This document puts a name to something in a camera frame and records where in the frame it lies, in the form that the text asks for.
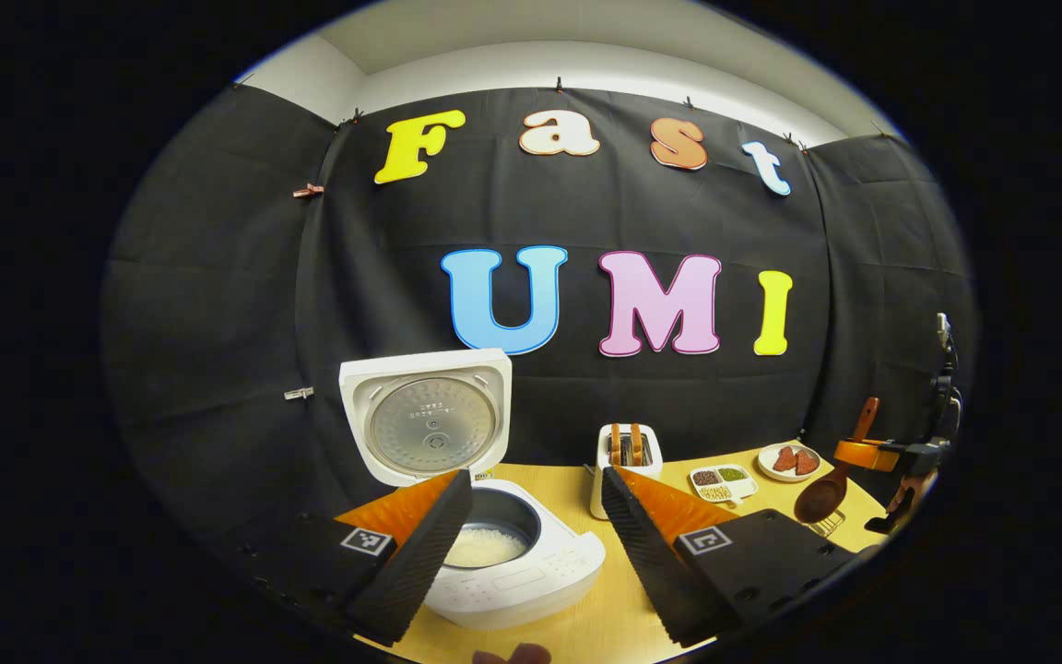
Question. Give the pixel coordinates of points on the round white plate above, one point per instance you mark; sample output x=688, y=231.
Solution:
x=766, y=468

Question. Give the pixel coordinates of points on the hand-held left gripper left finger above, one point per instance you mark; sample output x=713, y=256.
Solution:
x=420, y=553

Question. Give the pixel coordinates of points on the silver cloth clip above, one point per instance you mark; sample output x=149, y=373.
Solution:
x=299, y=394

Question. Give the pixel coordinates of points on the white divided bean dish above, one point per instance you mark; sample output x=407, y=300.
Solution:
x=745, y=489

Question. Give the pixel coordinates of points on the copper cloth clip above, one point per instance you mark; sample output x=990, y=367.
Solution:
x=308, y=191

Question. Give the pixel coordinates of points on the red meat slice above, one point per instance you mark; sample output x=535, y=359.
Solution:
x=784, y=459
x=807, y=461

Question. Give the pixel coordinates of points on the white rice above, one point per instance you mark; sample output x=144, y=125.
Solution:
x=485, y=546

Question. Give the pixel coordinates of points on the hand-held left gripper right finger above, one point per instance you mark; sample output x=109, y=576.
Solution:
x=651, y=563

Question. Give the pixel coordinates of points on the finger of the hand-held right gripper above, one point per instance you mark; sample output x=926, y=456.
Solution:
x=863, y=454

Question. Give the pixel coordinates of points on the white rice cooker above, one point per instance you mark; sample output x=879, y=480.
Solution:
x=531, y=590

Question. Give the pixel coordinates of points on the white toaster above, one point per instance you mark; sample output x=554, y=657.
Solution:
x=601, y=461

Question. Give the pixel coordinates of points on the black backdrop cloth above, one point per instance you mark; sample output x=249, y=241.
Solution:
x=218, y=295

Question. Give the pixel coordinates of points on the row of black cloth clips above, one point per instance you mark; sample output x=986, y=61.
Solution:
x=559, y=85

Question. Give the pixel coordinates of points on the toasted bread slice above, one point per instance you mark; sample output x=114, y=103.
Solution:
x=615, y=443
x=635, y=443

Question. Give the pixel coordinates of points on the brown wooden spoon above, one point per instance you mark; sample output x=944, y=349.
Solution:
x=821, y=498

